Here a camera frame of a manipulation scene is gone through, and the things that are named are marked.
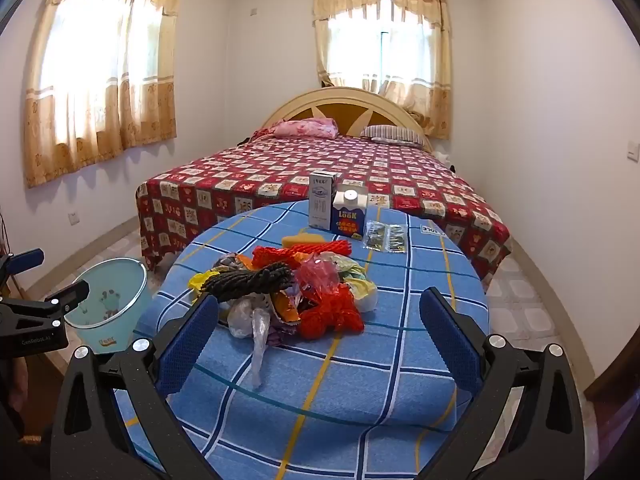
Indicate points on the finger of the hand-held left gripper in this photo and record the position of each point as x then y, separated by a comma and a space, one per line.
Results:
60, 300
27, 259

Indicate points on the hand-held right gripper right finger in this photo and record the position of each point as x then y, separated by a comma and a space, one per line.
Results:
452, 340

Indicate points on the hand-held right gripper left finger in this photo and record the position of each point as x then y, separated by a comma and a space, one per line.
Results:
190, 335

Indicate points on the light teal plastic bin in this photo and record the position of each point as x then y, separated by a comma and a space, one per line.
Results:
112, 305

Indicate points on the long red foam net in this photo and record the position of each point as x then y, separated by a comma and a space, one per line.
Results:
270, 256

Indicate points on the yellow sponge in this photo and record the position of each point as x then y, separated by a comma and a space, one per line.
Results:
295, 241

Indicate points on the dark foam net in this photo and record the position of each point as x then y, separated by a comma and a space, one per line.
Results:
245, 282

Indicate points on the grey printed wrapper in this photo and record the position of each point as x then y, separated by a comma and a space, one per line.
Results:
227, 261

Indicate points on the purple wrapper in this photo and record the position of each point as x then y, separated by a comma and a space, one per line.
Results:
280, 335

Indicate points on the orange wrapper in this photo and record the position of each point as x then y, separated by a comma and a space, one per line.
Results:
286, 307

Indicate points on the white yellow plastic bag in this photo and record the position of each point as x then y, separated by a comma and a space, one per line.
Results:
362, 295

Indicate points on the blue plaid tablecloth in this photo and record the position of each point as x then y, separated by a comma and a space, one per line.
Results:
350, 385

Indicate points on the bunched red foam net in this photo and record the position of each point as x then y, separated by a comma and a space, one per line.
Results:
332, 312

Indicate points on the pink clear plastic bag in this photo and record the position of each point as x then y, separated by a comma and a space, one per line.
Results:
317, 275

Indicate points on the blue white carton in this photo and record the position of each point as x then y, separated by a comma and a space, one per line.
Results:
348, 220

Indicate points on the tall white carton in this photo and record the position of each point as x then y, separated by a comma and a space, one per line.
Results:
321, 205

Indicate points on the wide beige patterned curtain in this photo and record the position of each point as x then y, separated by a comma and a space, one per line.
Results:
150, 110

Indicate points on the red checkered bedspread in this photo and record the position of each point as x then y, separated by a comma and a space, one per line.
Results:
280, 160

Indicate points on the striped pillow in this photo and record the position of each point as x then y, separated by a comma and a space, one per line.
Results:
392, 134

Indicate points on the pink pillow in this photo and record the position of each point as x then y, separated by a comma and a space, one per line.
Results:
305, 128

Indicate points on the narrow beige patterned curtain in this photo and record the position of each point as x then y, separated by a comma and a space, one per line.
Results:
430, 100

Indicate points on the cream wooden headboard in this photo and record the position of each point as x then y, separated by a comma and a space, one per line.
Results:
345, 110

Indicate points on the low wall socket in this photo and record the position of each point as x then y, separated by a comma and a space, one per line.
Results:
74, 217

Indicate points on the brown wooden door frame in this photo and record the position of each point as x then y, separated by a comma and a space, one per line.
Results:
617, 360

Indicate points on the wall light switch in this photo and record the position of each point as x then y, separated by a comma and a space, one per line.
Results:
633, 151

